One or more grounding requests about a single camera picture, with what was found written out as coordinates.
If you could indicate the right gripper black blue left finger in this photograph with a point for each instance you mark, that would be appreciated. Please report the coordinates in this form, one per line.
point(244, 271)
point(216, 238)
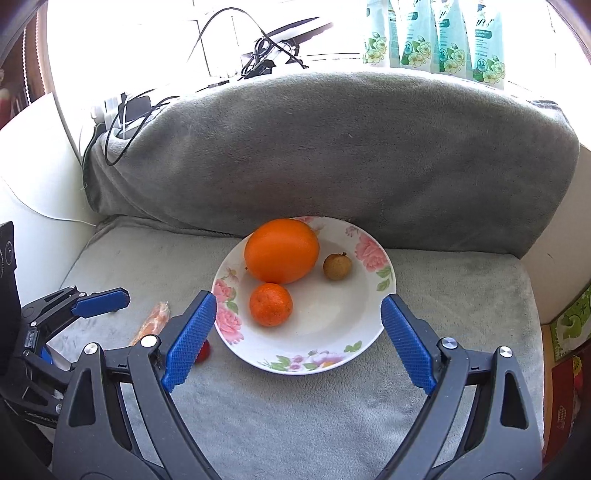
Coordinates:
point(118, 420)

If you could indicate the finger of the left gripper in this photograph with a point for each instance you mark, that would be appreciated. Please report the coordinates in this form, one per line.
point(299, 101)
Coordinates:
point(87, 302)

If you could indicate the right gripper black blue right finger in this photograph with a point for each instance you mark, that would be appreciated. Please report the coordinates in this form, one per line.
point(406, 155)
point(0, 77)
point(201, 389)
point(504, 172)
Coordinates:
point(478, 420)

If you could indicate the peeled pomelo segment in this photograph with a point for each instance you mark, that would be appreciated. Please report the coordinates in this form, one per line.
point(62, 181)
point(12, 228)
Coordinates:
point(154, 323)

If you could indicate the large red tomato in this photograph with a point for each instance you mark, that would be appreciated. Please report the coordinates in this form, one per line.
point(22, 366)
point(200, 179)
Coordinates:
point(203, 353)

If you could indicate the small mandarin orange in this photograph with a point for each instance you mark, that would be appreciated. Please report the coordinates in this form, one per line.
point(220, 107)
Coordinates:
point(270, 305)

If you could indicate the brown longan fruit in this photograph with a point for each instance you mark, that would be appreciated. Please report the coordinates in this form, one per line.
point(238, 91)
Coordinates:
point(337, 266)

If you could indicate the colourful box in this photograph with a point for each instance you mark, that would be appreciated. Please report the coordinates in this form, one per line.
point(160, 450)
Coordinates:
point(566, 342)

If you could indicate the white sofa armrest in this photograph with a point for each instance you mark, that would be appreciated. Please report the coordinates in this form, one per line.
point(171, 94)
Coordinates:
point(43, 196)

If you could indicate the grey seat cushion cover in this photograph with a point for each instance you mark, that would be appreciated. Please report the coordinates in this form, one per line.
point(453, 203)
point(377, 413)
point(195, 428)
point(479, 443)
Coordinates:
point(308, 418)

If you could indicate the white floral plate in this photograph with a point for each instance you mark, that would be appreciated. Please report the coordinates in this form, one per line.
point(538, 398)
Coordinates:
point(332, 323)

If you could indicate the white power strip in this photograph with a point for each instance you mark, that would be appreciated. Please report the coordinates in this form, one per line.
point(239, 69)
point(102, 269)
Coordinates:
point(123, 114)

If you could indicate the large orange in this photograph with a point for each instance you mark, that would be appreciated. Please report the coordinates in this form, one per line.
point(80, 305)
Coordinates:
point(281, 251)

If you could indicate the grey back cushion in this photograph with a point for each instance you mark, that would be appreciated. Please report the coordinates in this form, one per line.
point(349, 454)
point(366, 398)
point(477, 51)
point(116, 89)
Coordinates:
point(419, 161)

